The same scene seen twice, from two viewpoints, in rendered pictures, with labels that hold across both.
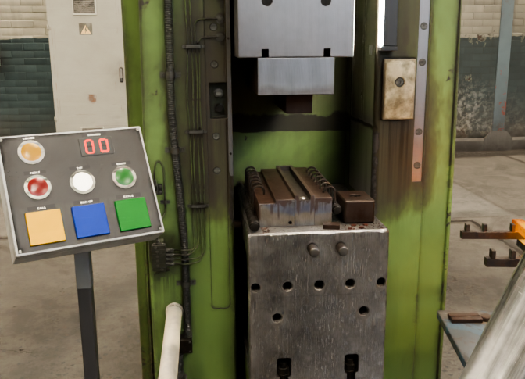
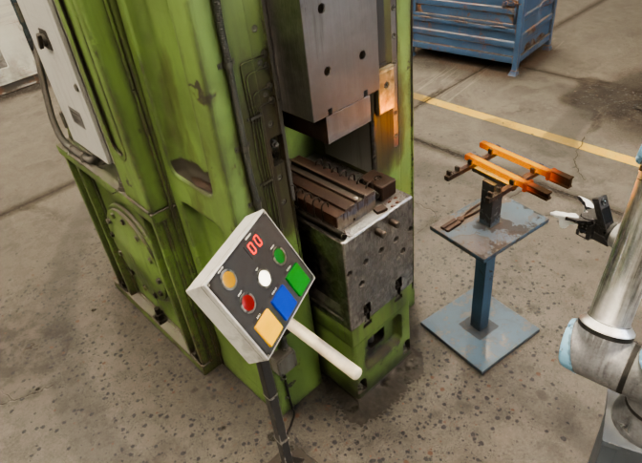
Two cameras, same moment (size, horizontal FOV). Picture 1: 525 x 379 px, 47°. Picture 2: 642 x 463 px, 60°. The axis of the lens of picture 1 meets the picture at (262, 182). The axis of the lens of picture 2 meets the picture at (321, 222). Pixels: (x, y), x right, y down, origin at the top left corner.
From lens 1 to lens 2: 1.22 m
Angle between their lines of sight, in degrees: 38
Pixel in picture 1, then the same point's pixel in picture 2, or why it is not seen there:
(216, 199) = (287, 221)
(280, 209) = (348, 214)
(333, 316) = (389, 263)
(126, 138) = (263, 225)
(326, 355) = (386, 287)
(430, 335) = not seen: hidden behind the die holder
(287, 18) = (340, 78)
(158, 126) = (241, 191)
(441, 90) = (404, 77)
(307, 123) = not seen: hidden behind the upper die
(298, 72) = (351, 115)
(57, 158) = (243, 271)
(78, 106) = not seen: outside the picture
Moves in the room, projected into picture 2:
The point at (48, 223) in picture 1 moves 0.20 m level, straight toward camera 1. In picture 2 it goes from (269, 324) to (331, 349)
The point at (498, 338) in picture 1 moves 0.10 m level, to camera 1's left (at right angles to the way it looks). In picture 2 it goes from (623, 286) to (602, 305)
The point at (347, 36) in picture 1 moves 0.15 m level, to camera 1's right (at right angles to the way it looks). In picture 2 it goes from (375, 75) to (409, 62)
